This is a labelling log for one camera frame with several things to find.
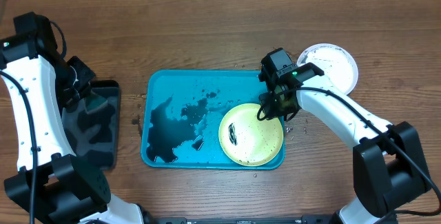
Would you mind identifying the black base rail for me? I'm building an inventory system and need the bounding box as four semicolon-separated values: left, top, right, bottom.
154;214;342;224

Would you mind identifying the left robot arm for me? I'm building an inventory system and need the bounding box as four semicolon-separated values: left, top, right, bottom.
1;12;153;223

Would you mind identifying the green scouring sponge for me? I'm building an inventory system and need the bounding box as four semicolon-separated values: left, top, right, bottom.
85;91;108;114

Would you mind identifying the black plastic water tray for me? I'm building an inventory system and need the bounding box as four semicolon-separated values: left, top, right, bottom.
61;80;121;170

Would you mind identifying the yellow-green plate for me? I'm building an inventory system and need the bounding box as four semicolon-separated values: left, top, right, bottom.
218;103;284;167

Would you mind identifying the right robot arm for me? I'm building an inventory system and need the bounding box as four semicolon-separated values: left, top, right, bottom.
257;48;440;224

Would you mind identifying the white plate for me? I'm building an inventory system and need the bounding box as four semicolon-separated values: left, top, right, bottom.
296;43;358;95

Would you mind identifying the teal plastic serving tray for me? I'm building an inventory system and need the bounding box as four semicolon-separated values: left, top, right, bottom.
141;70;267;170

